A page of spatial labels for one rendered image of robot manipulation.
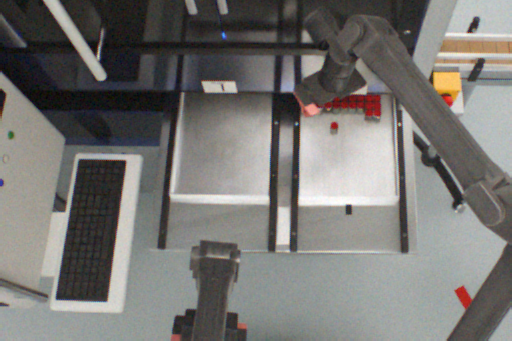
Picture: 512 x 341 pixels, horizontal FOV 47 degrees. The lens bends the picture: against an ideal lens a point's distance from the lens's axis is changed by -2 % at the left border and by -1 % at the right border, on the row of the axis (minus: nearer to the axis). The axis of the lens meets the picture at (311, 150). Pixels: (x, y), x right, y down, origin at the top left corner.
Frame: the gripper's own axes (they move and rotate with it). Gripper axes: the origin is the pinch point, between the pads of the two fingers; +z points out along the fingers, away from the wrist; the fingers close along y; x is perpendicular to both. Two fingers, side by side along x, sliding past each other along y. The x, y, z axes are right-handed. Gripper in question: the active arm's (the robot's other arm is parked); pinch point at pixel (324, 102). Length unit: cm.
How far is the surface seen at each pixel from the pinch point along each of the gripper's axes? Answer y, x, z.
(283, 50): -3.0, -18.3, 7.0
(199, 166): 21, -16, 43
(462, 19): -138, -41, 109
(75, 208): 54, -27, 56
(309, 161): -4.3, -0.3, 38.1
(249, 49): 3.3, -22.8, 8.0
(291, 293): 0, 20, 127
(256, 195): 13.4, 0.5, 37.6
